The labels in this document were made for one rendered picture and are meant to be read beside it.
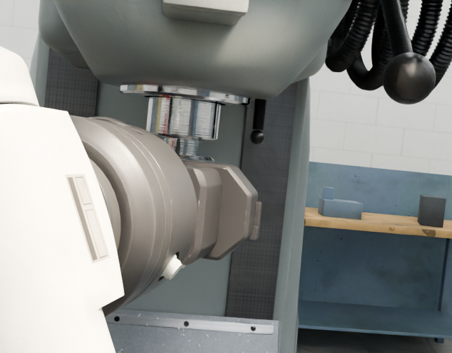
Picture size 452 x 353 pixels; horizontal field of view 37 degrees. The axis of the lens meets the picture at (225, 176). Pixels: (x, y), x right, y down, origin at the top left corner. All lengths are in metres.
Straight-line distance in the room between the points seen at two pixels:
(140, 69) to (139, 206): 0.13
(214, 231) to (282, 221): 0.46
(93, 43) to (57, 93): 0.44
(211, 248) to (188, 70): 0.10
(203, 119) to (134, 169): 0.16
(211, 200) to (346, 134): 4.49
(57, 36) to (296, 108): 0.37
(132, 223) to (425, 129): 4.80
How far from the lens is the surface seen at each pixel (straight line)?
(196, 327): 0.83
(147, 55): 0.36
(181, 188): 0.30
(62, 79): 0.82
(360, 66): 0.78
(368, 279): 4.99
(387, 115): 4.93
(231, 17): 0.33
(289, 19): 0.37
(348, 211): 4.19
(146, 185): 0.26
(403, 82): 0.39
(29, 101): 0.22
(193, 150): 0.43
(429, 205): 4.35
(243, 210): 0.38
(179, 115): 0.42
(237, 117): 0.82
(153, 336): 0.83
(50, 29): 0.55
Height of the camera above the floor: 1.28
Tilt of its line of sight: 3 degrees down
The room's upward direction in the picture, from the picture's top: 6 degrees clockwise
